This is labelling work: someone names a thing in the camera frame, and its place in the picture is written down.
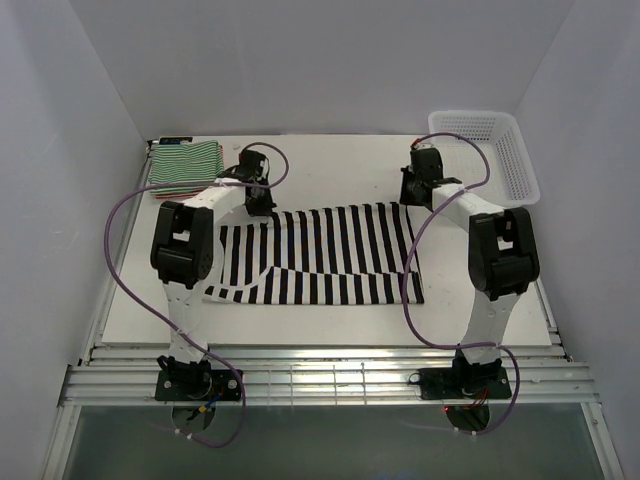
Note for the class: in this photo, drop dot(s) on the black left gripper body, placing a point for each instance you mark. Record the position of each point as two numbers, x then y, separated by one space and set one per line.
262 181

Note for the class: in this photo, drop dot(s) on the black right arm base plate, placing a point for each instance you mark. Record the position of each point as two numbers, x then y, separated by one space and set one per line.
463 380

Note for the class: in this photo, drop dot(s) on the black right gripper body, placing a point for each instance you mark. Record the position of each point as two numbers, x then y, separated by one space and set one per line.
417 182

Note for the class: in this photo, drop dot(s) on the black white striped tank top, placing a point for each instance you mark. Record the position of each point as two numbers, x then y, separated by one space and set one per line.
346 255

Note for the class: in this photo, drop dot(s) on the white perforated plastic basket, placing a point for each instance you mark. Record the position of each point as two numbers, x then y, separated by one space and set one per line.
486 145

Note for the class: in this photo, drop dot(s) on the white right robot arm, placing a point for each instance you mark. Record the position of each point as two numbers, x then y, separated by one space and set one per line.
502 261

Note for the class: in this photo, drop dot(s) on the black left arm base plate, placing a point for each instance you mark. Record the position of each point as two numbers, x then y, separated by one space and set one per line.
183 382

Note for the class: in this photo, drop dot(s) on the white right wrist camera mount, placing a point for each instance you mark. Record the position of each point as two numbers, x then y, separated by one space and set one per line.
421 146

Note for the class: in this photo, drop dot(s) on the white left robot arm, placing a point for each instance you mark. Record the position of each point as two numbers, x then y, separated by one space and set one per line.
184 252

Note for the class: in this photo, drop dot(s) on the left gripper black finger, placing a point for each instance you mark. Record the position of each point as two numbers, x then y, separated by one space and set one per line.
268 204
255 210

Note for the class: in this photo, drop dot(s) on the green white striped tank top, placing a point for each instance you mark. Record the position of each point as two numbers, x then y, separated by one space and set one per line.
186 162

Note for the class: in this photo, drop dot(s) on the blue label sticker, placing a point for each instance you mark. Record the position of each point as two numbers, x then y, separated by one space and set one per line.
175 140

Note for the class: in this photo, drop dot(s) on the red white striped tank top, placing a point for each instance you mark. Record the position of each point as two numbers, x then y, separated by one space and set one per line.
176 190

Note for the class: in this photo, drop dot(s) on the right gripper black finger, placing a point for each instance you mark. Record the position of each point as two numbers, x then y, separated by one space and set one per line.
406 193
423 199

